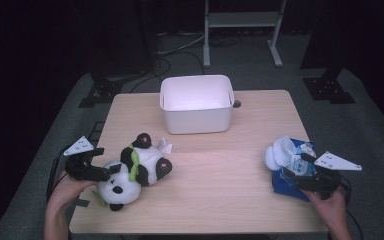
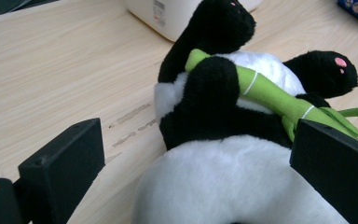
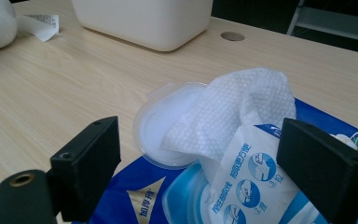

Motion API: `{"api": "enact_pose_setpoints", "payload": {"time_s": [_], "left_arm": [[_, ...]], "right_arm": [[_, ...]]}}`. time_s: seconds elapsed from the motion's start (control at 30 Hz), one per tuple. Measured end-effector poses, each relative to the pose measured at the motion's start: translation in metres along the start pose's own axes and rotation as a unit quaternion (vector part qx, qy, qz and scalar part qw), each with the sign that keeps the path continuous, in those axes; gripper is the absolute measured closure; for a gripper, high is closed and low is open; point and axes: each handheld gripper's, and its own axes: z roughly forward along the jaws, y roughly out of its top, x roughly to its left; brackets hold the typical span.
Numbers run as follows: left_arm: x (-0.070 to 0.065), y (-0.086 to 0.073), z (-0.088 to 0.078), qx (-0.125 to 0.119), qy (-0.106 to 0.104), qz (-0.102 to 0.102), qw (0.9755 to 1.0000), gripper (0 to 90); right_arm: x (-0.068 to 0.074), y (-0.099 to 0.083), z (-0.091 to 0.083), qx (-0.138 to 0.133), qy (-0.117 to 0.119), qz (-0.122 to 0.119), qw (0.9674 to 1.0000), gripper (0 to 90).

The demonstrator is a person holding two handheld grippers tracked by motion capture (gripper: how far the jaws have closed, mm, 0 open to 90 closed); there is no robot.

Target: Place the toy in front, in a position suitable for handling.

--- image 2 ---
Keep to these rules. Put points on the white plastic bin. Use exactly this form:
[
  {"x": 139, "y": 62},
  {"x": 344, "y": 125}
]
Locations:
[{"x": 174, "y": 15}]

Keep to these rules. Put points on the panda plush toy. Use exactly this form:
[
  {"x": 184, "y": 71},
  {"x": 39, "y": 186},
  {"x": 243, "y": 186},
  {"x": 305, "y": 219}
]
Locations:
[{"x": 217, "y": 174}]

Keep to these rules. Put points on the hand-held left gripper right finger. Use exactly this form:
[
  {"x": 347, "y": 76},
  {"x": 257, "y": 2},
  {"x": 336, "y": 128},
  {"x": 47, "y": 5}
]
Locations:
[{"x": 338, "y": 168}]

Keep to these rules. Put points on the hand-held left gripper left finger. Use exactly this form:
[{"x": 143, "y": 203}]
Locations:
[{"x": 62, "y": 161}]

